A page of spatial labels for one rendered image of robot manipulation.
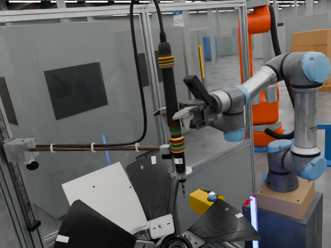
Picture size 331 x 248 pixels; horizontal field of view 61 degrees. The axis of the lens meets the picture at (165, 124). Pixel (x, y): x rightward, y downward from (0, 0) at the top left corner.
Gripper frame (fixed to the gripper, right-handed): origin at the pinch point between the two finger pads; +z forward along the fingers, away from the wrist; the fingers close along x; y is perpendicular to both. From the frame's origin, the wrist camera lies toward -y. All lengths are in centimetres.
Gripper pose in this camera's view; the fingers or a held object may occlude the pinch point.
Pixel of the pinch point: (164, 113)
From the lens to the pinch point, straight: 81.6
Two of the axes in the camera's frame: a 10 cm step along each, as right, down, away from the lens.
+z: -7.9, 2.8, -5.5
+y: 1.4, 9.5, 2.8
